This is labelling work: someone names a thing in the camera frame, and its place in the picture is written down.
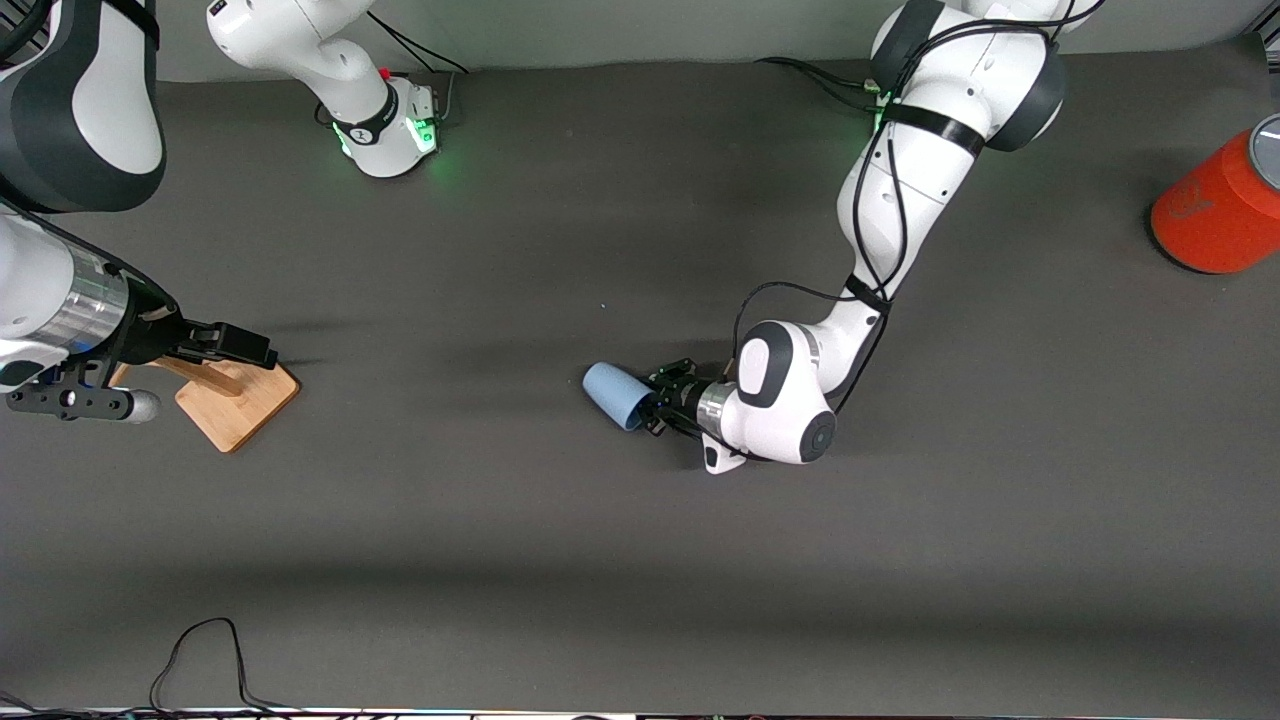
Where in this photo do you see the light blue plastic cup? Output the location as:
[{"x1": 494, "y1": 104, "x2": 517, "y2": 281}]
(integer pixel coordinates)
[{"x1": 583, "y1": 361, "x2": 658, "y2": 433}]

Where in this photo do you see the wooden mug tree stand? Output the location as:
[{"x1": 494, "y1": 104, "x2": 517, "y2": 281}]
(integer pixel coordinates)
[{"x1": 108, "y1": 345, "x2": 301, "y2": 454}]

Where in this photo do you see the grey table mat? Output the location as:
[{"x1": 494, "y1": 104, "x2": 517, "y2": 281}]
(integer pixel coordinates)
[{"x1": 0, "y1": 50, "x2": 1280, "y2": 716}]

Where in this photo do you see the orange can with grey lid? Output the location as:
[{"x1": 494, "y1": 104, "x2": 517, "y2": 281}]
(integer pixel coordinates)
[{"x1": 1150, "y1": 113, "x2": 1280, "y2": 276}]

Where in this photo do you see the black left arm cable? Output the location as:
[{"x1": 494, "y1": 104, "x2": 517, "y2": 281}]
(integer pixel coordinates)
[{"x1": 733, "y1": 0, "x2": 1106, "y2": 461}]

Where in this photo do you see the black looped floor cable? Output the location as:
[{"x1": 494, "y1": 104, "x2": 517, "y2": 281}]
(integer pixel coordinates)
[{"x1": 150, "y1": 617, "x2": 301, "y2": 713}]

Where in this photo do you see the black cable along table edge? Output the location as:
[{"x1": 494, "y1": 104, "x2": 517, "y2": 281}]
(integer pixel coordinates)
[{"x1": 0, "y1": 688, "x2": 641, "y2": 720}]

